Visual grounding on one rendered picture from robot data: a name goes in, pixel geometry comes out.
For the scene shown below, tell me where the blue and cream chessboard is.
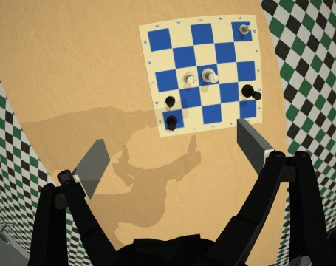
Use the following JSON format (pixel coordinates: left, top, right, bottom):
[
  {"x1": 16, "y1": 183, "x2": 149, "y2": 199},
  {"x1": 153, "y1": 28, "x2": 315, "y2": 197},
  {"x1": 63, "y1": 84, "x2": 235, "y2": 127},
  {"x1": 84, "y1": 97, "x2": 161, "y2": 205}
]
[{"x1": 138, "y1": 15, "x2": 262, "y2": 137}]

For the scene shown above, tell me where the white chess rook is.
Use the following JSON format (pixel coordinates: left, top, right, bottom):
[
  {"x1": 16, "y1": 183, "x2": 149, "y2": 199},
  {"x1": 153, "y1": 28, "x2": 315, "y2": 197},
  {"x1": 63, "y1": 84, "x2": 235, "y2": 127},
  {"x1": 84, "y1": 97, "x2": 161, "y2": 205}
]
[{"x1": 184, "y1": 72, "x2": 196, "y2": 85}]

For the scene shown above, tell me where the white chess pawn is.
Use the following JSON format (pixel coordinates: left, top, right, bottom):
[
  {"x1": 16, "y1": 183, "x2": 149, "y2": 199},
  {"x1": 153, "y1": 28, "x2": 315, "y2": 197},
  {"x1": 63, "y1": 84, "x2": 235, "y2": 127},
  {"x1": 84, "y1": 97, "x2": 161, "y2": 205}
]
[{"x1": 239, "y1": 24, "x2": 252, "y2": 35}]

